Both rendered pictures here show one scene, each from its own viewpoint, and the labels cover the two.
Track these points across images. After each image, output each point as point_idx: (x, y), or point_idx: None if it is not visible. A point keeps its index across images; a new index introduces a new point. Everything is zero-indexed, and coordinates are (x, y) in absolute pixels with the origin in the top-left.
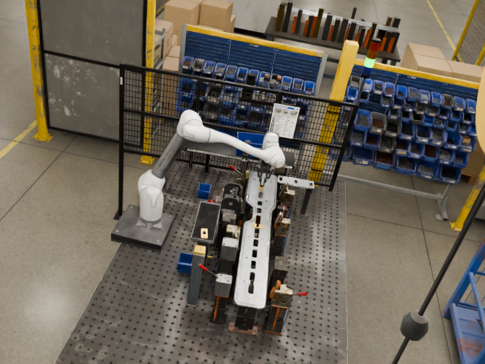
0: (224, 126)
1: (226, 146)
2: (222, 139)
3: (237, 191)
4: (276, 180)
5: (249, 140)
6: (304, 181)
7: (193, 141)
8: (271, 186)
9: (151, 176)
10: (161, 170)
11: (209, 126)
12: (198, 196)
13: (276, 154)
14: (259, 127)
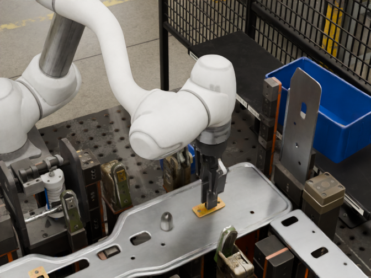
0: (295, 35)
1: None
2: (86, 17)
3: (46, 164)
4: (270, 217)
5: (279, 81)
6: (345, 268)
7: (220, 44)
8: (232, 222)
9: (33, 63)
10: (43, 55)
11: (270, 22)
12: (160, 164)
13: (148, 113)
14: (361, 67)
